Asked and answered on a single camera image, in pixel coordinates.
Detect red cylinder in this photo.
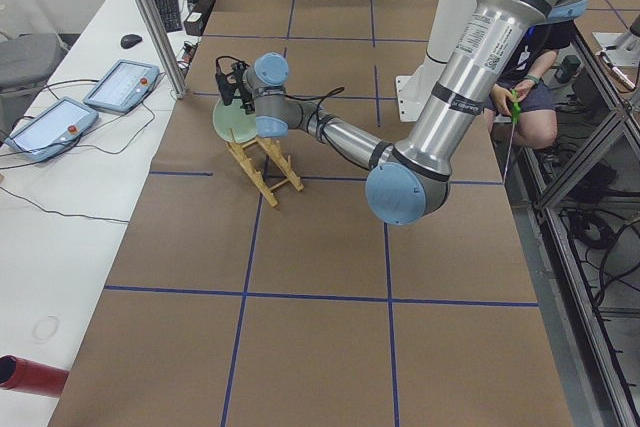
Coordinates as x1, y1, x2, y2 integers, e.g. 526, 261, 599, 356
1, 355, 69, 398

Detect teach pendant far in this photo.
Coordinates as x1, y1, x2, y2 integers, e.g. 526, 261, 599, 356
83, 59, 160, 113

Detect black computer mouse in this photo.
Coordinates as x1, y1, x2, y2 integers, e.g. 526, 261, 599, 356
120, 34, 143, 50

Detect wooden dish rack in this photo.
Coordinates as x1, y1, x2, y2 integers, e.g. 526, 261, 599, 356
226, 136, 304, 207

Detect teach pendant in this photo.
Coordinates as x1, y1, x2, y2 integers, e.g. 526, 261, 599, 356
5, 97, 98, 162
83, 59, 160, 113

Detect white pedestal column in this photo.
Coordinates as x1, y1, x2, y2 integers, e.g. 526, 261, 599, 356
396, 0, 476, 122

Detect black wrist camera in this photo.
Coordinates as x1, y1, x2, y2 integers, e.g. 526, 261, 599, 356
215, 55, 245, 106

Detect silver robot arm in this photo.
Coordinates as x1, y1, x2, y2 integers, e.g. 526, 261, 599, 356
238, 0, 587, 225

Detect aluminium frame post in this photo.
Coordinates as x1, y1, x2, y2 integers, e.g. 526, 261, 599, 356
135, 0, 187, 99

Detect black keyboard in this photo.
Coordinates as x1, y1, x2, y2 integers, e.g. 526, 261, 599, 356
153, 0, 182, 32

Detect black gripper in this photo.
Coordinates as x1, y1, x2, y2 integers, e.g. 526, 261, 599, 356
234, 62, 255, 115

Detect green handled scissors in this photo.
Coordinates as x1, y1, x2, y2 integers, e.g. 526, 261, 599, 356
502, 88, 521, 184

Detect seated person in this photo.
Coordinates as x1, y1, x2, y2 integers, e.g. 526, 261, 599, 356
483, 20, 574, 149

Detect teach pendant near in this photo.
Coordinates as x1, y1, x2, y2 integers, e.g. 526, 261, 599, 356
5, 97, 98, 162

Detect light green plate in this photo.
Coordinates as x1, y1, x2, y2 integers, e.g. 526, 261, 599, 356
212, 99, 257, 143

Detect grey office chair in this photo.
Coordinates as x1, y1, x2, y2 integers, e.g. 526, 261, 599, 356
1, 33, 65, 93

